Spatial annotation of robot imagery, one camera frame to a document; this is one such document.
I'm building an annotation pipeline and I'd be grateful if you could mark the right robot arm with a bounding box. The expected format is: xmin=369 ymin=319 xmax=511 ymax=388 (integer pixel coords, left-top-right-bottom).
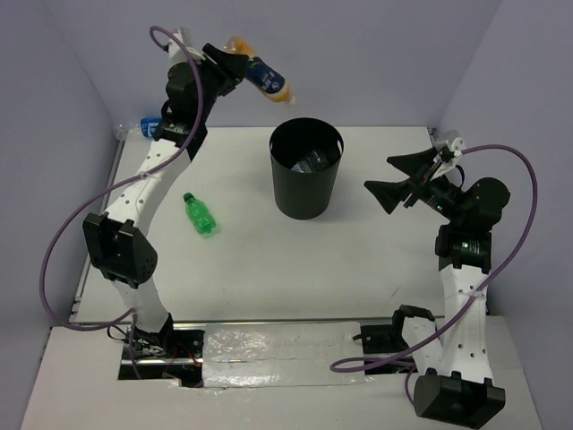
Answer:
xmin=364 ymin=149 xmax=510 ymax=429

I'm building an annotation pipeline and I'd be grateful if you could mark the clear bottle blue label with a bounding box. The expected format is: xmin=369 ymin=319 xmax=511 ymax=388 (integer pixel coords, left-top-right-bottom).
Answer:
xmin=113 ymin=117 xmax=161 ymax=141

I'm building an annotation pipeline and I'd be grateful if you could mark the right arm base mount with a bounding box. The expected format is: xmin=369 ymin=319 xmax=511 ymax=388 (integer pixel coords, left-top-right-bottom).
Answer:
xmin=353 ymin=323 xmax=415 ymax=375

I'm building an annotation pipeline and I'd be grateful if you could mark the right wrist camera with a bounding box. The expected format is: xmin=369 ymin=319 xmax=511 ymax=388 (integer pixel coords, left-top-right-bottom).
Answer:
xmin=434 ymin=130 xmax=466 ymax=157

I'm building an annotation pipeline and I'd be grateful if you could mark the clear bottle green-blue label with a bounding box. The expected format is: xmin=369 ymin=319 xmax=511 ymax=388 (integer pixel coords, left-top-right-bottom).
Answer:
xmin=291 ymin=161 xmax=312 ymax=173

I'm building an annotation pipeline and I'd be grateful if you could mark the black plastic bin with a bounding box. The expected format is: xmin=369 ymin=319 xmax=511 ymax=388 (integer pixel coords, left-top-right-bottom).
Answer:
xmin=269 ymin=117 xmax=344 ymax=219

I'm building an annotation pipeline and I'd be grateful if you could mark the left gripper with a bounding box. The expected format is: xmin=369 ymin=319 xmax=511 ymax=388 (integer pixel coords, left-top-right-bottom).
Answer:
xmin=191 ymin=44 xmax=250 ymax=122

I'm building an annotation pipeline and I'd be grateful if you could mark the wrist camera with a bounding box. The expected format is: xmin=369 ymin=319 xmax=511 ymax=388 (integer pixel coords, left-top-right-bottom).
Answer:
xmin=167 ymin=27 xmax=196 ymax=65
xmin=434 ymin=130 xmax=466 ymax=157

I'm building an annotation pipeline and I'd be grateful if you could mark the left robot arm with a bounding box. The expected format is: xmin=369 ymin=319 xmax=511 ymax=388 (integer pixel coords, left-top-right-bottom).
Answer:
xmin=82 ymin=44 xmax=249 ymax=357

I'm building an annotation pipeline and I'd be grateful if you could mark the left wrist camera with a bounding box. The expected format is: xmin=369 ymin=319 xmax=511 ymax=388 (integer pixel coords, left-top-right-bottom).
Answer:
xmin=167 ymin=27 xmax=196 ymax=65

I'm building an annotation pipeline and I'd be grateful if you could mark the clear bottle purple-blue label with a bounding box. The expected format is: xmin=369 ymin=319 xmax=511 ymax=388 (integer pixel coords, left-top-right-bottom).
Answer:
xmin=298 ymin=150 xmax=331 ymax=174

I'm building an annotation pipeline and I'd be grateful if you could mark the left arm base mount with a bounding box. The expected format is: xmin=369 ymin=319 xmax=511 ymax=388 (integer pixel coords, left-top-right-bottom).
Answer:
xmin=107 ymin=326 xmax=205 ymax=388

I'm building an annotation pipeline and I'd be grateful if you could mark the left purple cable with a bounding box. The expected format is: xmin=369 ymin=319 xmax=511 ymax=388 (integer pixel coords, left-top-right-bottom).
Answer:
xmin=39 ymin=27 xmax=205 ymax=331

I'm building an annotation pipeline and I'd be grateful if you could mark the orange juice bottle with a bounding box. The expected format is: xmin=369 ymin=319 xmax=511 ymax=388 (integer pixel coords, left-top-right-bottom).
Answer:
xmin=224 ymin=37 xmax=295 ymax=105

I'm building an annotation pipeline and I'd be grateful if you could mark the silver tape sheet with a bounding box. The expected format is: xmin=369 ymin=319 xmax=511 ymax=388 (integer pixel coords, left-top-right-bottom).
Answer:
xmin=201 ymin=322 xmax=367 ymax=389

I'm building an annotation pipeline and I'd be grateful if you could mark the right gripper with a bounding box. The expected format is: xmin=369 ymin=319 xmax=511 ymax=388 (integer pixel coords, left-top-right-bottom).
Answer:
xmin=364 ymin=145 xmax=466 ymax=224

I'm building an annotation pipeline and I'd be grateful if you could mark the green plastic bottle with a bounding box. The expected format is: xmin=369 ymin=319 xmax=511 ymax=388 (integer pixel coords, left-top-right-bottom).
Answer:
xmin=183 ymin=193 xmax=217 ymax=235

